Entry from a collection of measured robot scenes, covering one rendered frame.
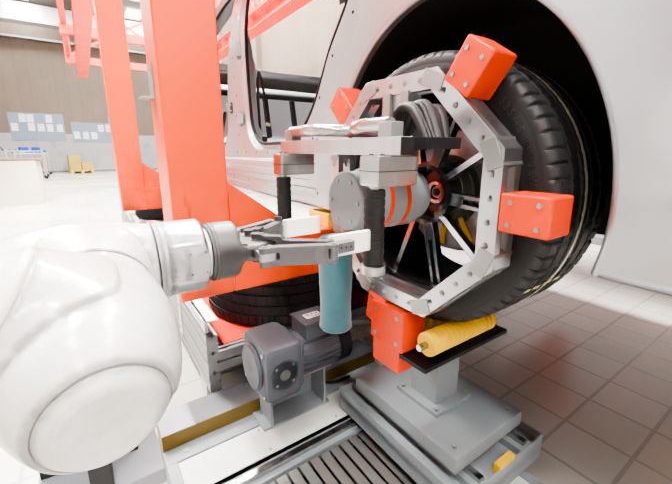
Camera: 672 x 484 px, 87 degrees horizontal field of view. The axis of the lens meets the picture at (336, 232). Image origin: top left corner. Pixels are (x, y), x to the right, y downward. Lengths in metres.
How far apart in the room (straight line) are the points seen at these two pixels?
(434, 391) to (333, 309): 0.40
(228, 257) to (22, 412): 0.26
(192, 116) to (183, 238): 0.68
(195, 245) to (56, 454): 0.24
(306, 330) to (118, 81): 2.34
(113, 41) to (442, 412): 2.87
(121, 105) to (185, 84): 1.93
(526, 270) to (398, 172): 0.34
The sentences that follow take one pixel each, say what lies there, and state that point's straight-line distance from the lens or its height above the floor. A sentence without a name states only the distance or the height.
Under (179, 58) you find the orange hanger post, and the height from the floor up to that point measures 1.19.
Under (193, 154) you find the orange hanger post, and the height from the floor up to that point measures 0.95.
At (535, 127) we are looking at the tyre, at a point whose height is 1.00.
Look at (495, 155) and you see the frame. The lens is 0.70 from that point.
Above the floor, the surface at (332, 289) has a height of 0.61.
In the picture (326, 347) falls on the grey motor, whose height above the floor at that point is 0.34.
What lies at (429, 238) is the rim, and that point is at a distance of 0.95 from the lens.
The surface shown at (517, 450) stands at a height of 0.16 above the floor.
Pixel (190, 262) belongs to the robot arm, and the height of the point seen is 0.83.
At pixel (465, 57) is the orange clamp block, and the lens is 0.76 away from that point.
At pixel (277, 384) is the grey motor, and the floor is 0.30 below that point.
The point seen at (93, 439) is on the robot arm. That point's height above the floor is 0.80.
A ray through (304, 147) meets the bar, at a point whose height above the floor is 0.96.
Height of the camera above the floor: 0.96
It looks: 13 degrees down
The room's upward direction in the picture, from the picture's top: straight up
